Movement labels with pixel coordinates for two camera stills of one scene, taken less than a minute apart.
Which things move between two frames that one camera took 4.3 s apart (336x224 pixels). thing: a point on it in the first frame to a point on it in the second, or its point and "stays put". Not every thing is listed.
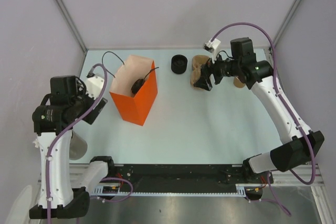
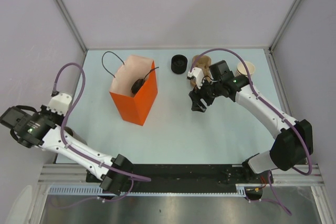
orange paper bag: (135, 108) stays put
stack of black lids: (179, 64) stays put
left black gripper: (81, 89) to (44, 110)
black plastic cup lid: (136, 85) stays put
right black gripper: (203, 81) to (197, 104)
